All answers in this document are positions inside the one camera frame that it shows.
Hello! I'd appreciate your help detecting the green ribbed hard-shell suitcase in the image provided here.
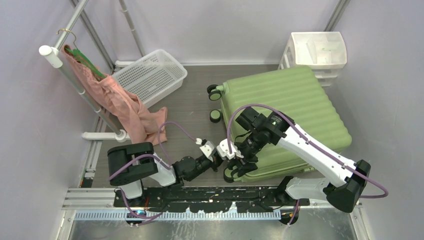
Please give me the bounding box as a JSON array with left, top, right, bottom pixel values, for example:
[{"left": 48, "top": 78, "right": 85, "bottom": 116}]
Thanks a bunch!
[{"left": 206, "top": 65, "right": 353, "bottom": 184}]

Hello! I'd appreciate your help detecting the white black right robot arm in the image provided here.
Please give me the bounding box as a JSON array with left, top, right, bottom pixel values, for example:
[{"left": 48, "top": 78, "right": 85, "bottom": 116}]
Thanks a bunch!
[{"left": 218, "top": 104, "right": 371, "bottom": 213}]

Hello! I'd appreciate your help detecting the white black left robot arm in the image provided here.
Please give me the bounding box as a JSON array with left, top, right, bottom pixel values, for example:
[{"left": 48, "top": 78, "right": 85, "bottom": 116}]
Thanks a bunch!
[{"left": 107, "top": 141, "right": 224, "bottom": 207}]

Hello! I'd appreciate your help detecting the pink cloth garment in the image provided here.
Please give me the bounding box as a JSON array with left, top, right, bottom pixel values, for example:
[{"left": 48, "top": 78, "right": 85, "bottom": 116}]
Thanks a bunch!
[{"left": 61, "top": 44, "right": 168, "bottom": 145}]

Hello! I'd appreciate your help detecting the white perforated plastic basket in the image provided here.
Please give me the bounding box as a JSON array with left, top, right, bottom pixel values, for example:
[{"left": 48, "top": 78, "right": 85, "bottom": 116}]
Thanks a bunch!
[{"left": 112, "top": 49, "right": 188, "bottom": 108}]

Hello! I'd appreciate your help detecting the white plastic drawer organizer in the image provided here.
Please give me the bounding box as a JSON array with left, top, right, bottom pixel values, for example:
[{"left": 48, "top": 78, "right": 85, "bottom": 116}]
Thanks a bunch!
[{"left": 278, "top": 31, "right": 348, "bottom": 87}]

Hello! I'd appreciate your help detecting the green clothes hanger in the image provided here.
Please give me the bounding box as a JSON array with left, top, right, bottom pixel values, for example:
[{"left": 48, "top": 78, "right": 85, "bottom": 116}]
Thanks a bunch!
[{"left": 64, "top": 45, "right": 106, "bottom": 82}]

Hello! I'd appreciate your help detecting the white and silver clothes rack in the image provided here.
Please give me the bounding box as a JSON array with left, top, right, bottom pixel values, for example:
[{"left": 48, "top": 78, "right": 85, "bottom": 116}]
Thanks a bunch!
[{"left": 39, "top": 0, "right": 130, "bottom": 142}]

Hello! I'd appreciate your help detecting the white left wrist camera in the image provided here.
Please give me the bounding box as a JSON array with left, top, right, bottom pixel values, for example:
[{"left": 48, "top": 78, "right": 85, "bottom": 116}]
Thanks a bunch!
[{"left": 195, "top": 138, "right": 216, "bottom": 162}]

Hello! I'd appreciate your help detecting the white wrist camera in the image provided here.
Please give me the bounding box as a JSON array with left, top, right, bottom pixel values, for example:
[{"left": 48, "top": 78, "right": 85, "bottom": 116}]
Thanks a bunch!
[
  {"left": 216, "top": 138, "right": 244, "bottom": 160},
  {"left": 195, "top": 138, "right": 216, "bottom": 162}
]

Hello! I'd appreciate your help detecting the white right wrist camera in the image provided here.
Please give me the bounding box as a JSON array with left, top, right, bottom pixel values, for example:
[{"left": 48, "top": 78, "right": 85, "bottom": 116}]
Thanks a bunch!
[{"left": 216, "top": 138, "right": 244, "bottom": 160}]

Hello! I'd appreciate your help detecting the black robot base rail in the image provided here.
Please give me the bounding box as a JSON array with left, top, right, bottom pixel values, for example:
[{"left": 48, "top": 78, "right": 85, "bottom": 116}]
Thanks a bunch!
[{"left": 112, "top": 186, "right": 310, "bottom": 224}]

